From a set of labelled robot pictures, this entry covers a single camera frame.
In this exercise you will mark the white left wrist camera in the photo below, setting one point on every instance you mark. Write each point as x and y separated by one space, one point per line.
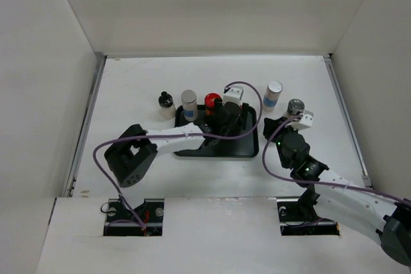
233 94

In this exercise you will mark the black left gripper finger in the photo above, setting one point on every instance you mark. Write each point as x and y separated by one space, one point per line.
216 108
244 115

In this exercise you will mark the grey lid salt grinder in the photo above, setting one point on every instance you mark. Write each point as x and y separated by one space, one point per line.
295 109

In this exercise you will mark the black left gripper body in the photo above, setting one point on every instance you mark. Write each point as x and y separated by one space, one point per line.
237 126

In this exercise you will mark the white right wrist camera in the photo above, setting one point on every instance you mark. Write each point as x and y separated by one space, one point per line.
304 122

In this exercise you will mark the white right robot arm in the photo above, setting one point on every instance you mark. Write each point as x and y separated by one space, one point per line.
382 217

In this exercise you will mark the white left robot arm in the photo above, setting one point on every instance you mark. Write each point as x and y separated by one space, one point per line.
130 157

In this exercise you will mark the silver lid blue label shaker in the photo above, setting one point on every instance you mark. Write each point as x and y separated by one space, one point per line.
189 104

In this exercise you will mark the black knob grinder bottle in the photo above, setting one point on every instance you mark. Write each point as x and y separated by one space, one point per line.
167 106

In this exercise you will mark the black plastic tray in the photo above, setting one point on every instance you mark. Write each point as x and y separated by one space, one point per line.
247 147

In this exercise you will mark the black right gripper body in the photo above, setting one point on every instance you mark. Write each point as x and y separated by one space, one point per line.
279 143

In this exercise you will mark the white lid blue label shaker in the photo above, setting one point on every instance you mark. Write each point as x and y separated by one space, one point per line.
272 95

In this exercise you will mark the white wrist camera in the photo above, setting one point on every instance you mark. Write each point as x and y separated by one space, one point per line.
233 94
304 122

